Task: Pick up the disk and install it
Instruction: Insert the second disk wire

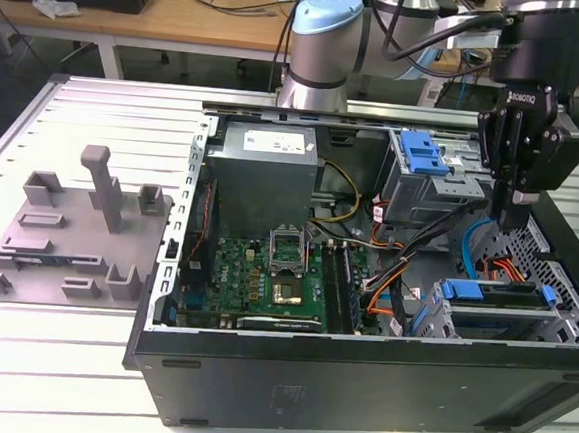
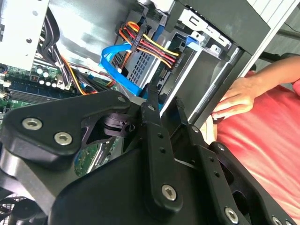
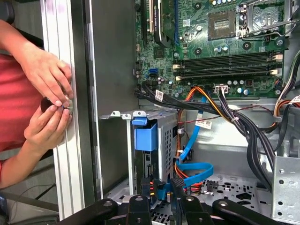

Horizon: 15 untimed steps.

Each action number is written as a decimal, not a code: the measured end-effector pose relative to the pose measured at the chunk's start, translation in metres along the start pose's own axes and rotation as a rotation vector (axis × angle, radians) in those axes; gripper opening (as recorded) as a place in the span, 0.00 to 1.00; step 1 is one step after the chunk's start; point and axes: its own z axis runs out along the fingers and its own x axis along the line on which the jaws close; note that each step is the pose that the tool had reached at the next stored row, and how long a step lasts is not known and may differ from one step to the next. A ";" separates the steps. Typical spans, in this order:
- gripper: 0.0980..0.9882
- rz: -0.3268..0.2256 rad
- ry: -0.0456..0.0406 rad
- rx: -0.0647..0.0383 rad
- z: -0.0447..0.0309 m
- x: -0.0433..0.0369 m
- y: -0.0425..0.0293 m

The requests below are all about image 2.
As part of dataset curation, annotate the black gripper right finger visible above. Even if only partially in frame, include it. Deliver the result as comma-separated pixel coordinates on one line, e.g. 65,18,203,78
161,96,296,225

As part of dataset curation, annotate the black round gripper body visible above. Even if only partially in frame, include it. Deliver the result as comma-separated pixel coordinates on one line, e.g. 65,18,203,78
48,148,226,225

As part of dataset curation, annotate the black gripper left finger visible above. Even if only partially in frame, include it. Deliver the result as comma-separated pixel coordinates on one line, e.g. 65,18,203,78
0,82,184,213

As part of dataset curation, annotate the blue data wire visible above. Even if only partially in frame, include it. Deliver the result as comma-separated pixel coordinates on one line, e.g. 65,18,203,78
99,43,165,111

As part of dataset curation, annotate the red yellow power wire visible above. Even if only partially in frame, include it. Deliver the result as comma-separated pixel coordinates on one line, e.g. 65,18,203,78
118,21,182,73

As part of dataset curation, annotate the person's right hand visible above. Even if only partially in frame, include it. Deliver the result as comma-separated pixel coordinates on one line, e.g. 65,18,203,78
210,76,261,122

